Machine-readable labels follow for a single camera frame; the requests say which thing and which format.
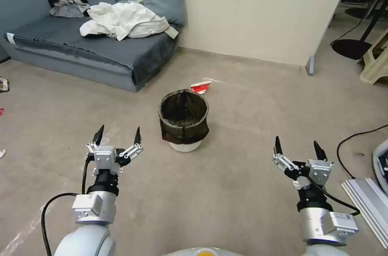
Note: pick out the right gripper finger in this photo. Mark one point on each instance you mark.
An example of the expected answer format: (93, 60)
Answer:
(320, 151)
(279, 147)

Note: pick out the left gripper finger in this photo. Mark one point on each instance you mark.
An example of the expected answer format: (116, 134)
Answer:
(98, 137)
(137, 138)

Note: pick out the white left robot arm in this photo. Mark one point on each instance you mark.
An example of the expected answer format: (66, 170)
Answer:
(88, 241)

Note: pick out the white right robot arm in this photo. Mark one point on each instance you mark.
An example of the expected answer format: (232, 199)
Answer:
(318, 222)

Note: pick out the white trash can black liner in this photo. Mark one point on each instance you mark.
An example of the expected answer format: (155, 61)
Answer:
(185, 131)

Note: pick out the black floor stand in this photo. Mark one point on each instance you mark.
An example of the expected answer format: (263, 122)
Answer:
(351, 48)

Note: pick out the silver aluminium rails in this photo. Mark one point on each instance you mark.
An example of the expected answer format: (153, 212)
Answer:
(368, 204)

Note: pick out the pale plastic crate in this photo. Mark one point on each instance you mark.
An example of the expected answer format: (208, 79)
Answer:
(381, 162)

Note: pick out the blue grey sofa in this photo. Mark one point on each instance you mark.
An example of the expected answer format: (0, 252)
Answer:
(75, 53)

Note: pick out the white paper strip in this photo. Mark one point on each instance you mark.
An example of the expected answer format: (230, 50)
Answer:
(212, 79)

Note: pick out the small white scrap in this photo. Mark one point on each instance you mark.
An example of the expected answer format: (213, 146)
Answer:
(2, 153)

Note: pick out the beige plastic stool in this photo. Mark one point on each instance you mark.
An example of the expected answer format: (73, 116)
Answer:
(376, 65)

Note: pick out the crumpled printed wrapper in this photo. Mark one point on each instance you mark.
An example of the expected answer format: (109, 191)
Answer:
(3, 85)

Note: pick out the crumpled white sheet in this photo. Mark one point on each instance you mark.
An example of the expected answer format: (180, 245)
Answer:
(124, 21)

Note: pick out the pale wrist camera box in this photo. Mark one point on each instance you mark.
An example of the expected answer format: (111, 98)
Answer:
(104, 159)
(319, 171)

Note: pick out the grey wall end bracket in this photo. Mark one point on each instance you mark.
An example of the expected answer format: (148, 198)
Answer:
(310, 66)

